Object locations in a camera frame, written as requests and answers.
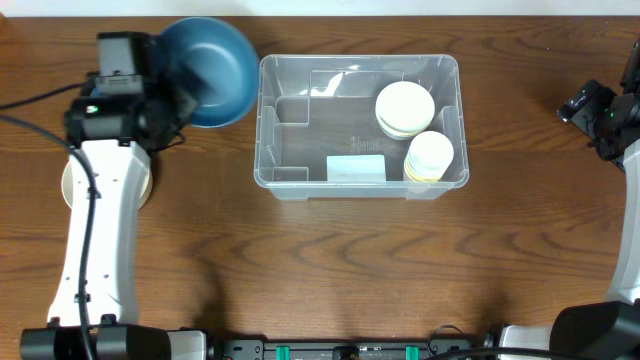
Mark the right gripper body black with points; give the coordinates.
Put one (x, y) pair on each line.
(578, 107)

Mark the yellow small bowl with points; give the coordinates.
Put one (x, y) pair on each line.
(385, 127)

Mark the yellow cup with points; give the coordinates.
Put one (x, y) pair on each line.
(407, 165)
(409, 175)

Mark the clear plastic storage container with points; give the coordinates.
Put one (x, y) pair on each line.
(317, 134)

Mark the light blue cup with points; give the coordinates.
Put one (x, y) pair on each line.
(426, 169)

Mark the cream cup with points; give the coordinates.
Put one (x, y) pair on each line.
(431, 147)

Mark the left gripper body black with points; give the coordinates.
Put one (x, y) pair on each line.
(176, 93)

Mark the white small bowl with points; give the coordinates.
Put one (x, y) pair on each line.
(405, 106)

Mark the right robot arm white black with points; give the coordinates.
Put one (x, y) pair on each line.
(608, 329)

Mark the grey small bowl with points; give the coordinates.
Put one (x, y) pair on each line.
(400, 137)

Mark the dark blue bowl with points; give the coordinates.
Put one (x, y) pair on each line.
(223, 64)

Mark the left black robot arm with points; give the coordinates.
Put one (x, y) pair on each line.
(94, 314)

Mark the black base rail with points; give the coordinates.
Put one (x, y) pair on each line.
(256, 349)

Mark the cream large bowl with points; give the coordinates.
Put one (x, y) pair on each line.
(67, 184)

